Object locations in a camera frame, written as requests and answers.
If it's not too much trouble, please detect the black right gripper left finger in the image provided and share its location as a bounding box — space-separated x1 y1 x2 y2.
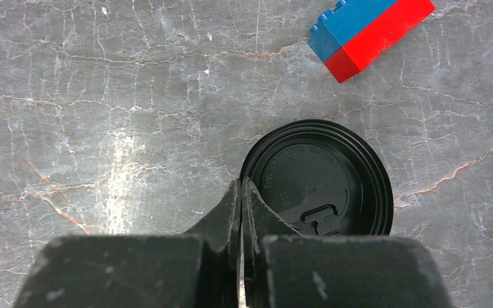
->
186 180 241 307

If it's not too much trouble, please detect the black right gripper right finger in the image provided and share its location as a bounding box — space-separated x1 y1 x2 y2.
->
241 178 302 307

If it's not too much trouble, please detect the black plastic cup lid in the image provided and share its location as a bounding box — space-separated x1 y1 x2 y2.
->
240 119 394 236

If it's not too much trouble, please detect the blue toy brick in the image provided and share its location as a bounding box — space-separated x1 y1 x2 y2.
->
307 0 397 62

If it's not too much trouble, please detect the red toy brick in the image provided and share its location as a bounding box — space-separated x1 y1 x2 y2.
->
324 0 435 83

